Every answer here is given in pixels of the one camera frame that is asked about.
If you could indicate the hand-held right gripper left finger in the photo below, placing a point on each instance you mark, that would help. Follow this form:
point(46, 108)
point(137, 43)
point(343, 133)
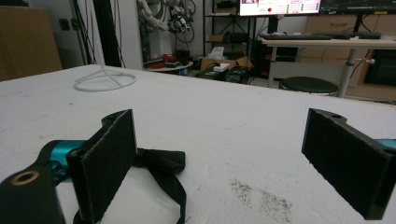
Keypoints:
point(106, 168)

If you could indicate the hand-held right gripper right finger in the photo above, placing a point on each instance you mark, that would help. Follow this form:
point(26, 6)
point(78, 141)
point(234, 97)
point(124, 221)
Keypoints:
point(345, 161)

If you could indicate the black round stool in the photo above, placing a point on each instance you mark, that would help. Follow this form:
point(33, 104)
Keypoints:
point(307, 84)

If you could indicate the black cabinet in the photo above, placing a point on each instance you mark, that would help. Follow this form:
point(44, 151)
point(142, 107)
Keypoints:
point(381, 67)

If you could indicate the light wooden desk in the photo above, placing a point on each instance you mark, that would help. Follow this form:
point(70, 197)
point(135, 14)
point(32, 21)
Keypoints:
point(330, 43)

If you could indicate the round white side table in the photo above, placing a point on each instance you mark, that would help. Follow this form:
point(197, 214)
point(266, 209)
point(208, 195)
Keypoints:
point(169, 66)

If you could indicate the black keyboard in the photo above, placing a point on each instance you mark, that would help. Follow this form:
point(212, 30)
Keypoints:
point(348, 35)
point(294, 36)

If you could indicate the black curtain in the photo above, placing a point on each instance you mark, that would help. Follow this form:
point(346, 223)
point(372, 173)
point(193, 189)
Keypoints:
point(107, 31)

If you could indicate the black equipment case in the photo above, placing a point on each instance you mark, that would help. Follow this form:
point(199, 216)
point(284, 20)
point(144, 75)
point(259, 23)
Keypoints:
point(237, 75)

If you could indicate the brown cardboard panel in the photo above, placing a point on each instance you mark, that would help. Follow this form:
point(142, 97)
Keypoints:
point(26, 43)

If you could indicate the open cardboard box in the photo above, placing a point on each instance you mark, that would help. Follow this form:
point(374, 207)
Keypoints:
point(211, 61)

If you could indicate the small white box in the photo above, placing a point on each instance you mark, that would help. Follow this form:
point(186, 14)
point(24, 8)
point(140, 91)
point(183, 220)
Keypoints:
point(221, 67)

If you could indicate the dark computer monitor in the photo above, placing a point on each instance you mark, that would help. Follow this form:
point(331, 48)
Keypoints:
point(358, 5)

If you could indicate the bright computer monitor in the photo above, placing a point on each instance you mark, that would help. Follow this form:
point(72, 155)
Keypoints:
point(280, 6)

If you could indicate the black metal shelf rack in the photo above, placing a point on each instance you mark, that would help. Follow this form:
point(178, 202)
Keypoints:
point(230, 28)

